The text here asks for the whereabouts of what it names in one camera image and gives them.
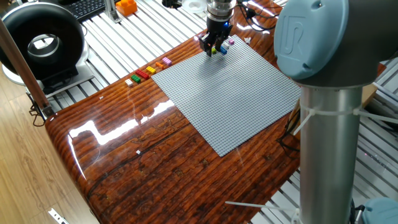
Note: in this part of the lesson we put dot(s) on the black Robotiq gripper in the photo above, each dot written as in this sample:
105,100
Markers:
219,28

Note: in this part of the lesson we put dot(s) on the small lime Lego brick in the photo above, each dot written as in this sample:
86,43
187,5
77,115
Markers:
214,50

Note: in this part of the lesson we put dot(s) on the long blue Lego brick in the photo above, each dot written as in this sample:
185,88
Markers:
223,50

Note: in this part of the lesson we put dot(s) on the narrow white Lego brick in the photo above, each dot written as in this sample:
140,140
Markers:
226,45

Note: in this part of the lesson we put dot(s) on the small purple Lego brick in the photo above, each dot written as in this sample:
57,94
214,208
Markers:
231,41

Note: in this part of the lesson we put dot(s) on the pink Lego brick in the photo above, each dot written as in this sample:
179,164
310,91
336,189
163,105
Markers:
167,61

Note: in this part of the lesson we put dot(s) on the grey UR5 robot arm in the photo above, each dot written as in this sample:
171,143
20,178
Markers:
329,140

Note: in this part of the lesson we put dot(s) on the grey Lego baseplate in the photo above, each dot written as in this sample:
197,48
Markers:
227,96

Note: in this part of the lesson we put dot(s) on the thin orange Lego brick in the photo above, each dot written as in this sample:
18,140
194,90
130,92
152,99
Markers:
159,65

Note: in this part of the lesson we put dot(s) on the yellow Lego brick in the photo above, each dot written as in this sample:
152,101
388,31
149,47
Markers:
151,70

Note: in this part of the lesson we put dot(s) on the long red Lego brick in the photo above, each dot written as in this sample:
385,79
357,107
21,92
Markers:
142,74

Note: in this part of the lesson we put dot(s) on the green Lego brick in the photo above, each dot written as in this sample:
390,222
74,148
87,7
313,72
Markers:
135,79

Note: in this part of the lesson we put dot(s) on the wide white Lego brick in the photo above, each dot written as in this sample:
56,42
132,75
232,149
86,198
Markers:
129,82

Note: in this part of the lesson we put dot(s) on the crumpled white paper scrap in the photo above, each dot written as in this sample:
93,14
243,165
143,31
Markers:
247,40

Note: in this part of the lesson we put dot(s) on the white tape roll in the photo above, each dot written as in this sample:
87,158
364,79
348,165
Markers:
185,7

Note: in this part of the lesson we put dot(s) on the black round object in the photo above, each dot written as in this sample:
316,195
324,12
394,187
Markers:
171,3

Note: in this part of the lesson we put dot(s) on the orange Duplo brick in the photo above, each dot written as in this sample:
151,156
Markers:
126,7

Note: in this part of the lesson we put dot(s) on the black computer keyboard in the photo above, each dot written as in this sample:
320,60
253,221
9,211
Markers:
87,7

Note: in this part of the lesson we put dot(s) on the taped cardboard box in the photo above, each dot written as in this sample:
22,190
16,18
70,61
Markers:
369,95

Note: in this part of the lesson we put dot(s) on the white zip tie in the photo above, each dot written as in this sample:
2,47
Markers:
258,205
373,116

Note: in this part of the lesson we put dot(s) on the aluminium profile post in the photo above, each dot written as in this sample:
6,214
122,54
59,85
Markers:
110,11

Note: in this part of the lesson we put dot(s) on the brown slanted post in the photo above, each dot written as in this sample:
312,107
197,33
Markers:
21,63

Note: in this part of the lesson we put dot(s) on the metal floor bracket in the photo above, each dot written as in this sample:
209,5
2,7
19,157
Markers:
57,216

